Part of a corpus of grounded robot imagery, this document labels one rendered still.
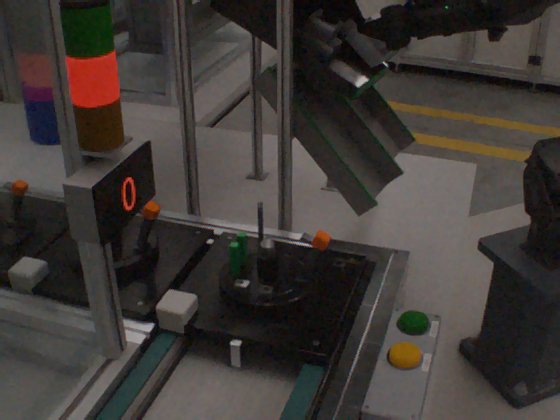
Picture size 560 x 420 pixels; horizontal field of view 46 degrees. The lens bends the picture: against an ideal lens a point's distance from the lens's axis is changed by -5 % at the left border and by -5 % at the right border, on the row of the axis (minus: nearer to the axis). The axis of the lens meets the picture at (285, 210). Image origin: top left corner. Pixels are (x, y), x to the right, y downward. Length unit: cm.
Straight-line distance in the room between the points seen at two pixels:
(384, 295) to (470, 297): 24
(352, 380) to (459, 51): 419
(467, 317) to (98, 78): 72
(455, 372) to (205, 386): 37
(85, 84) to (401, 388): 51
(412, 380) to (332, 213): 60
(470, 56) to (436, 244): 366
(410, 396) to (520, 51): 417
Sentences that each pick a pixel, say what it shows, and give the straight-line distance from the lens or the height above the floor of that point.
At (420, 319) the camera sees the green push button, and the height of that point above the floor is 97.
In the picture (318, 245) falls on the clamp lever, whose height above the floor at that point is 106.
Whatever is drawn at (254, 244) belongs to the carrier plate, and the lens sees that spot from 108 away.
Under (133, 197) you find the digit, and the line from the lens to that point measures 76.
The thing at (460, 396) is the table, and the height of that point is 86.
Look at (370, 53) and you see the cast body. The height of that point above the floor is 125.
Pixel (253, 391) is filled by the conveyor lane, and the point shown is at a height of 92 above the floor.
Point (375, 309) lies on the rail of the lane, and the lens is 98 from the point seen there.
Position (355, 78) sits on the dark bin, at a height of 120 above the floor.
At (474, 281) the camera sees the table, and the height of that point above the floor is 86.
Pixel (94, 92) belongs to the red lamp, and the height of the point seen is 133.
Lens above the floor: 155
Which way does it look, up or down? 30 degrees down
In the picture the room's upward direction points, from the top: straight up
